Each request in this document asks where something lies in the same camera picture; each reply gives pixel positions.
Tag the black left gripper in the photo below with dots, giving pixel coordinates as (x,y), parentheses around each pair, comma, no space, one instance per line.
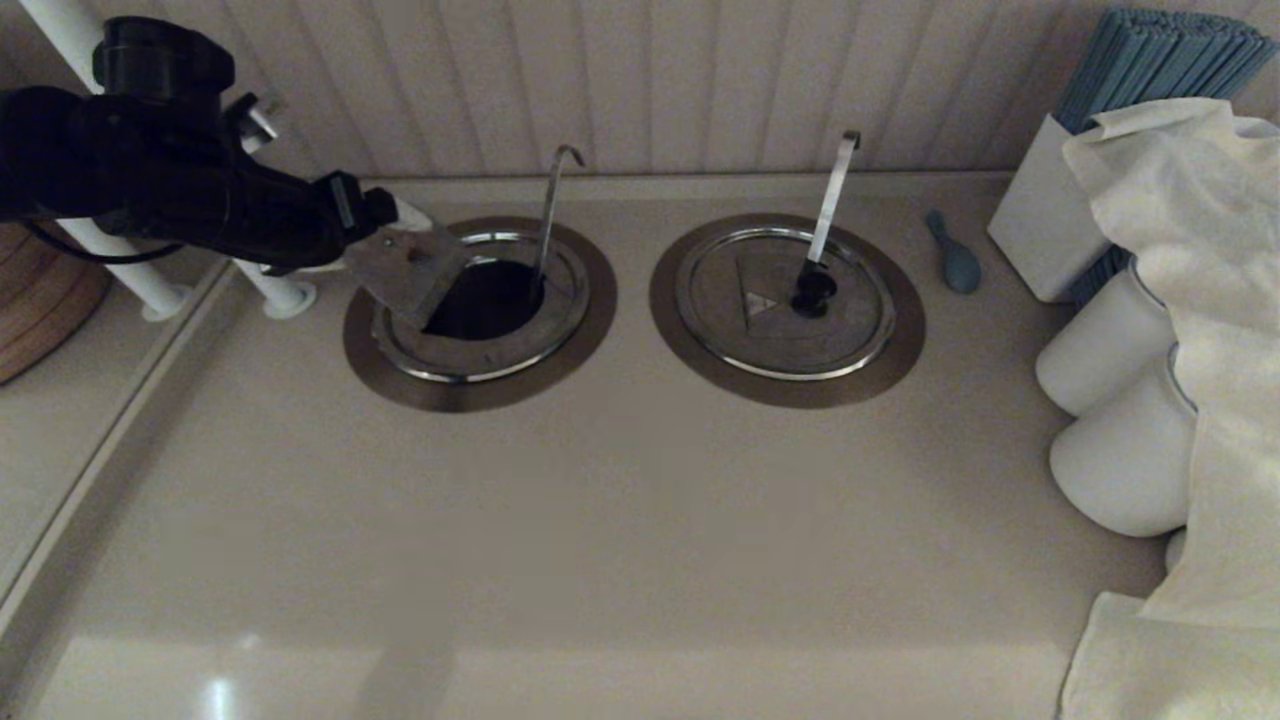
(300,220)

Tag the wooden round basket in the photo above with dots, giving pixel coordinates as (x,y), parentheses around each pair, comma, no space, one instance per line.
(40,300)

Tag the small blue plastic scoop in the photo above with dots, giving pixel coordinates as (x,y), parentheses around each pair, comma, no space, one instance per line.
(958,268)

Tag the white box holder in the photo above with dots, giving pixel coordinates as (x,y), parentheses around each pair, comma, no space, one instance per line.
(1045,215)

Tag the white jar blue rim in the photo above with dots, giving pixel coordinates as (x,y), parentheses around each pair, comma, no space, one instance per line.
(1100,345)
(1125,465)

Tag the white cloth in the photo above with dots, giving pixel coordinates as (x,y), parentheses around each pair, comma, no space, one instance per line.
(1220,300)

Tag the black wrist camera white bracket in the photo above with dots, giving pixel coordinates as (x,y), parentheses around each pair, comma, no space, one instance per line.
(165,60)

